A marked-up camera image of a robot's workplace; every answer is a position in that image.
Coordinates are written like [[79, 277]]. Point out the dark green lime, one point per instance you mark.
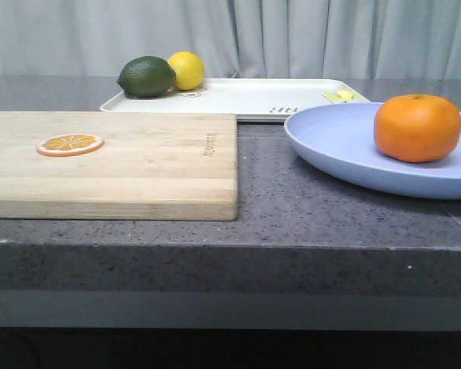
[[146, 77]]

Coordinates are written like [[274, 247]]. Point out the light blue plate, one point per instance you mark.
[[338, 140]]

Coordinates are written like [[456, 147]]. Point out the orange slice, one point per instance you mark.
[[69, 145]]

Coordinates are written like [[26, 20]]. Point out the yellow plastic fork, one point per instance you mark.
[[333, 97]]

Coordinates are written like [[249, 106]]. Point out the yellow lemon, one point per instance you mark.
[[189, 70]]

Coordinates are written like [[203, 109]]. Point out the grey curtain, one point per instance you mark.
[[248, 39]]

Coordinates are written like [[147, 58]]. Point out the whole orange fruit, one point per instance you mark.
[[417, 128]]

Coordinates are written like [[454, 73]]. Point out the cream rectangular tray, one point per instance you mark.
[[249, 99]]

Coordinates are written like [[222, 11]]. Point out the wooden cutting board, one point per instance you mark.
[[152, 166]]

